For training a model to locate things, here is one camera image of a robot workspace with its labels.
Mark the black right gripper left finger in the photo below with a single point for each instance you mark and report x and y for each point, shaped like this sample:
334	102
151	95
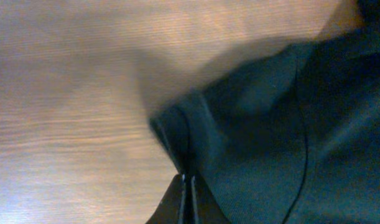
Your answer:
170	208

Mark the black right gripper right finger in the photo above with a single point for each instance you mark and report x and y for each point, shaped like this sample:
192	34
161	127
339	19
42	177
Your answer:
203	206

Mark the black polo shirt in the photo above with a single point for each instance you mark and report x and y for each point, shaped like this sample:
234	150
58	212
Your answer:
291	138

